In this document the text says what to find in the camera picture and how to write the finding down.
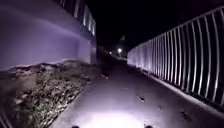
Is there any pale kerb strip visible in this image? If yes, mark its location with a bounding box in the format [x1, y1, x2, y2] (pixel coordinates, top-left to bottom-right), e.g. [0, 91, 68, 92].
[128, 64, 224, 121]

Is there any railing atop wall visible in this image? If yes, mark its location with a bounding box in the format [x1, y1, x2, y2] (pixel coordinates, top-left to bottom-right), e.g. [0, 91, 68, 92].
[56, 0, 97, 37]

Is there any leaf-strewn dirt verge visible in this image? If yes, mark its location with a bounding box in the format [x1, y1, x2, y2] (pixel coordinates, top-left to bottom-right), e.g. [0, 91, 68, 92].
[0, 59, 102, 128]

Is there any pale metal railing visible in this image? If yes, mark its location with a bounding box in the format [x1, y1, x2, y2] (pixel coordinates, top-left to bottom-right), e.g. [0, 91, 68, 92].
[126, 7, 224, 108]

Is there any pale concrete wall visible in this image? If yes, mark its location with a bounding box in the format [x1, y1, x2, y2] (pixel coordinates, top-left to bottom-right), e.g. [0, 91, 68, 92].
[0, 0, 98, 70]

